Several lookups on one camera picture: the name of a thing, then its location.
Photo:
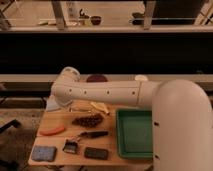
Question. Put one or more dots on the bunch of dark grapes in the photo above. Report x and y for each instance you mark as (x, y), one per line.
(88, 121)

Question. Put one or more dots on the banana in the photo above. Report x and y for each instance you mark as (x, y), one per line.
(100, 106)

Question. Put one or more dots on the orange carrot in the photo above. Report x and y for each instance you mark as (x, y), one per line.
(53, 131)

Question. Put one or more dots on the grey-blue towel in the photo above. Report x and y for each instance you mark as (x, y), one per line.
(52, 105)

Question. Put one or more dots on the dark bowl in background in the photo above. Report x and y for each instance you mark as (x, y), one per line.
(95, 20)

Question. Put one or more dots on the green plastic tray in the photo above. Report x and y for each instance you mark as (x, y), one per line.
(134, 133)

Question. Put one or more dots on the black-handled tool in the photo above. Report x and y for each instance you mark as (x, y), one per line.
(93, 134)

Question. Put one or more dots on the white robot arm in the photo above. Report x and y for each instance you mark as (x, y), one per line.
(182, 116)

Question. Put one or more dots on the purple bowl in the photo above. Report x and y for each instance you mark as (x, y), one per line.
(96, 78)

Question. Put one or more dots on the metal spoon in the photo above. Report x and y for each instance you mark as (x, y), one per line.
(73, 109)

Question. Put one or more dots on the black rectangular block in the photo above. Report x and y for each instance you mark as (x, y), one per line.
(96, 153)

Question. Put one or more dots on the blue sponge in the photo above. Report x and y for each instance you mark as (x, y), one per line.
(44, 153)

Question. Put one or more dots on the white cup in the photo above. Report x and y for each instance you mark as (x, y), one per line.
(141, 78)

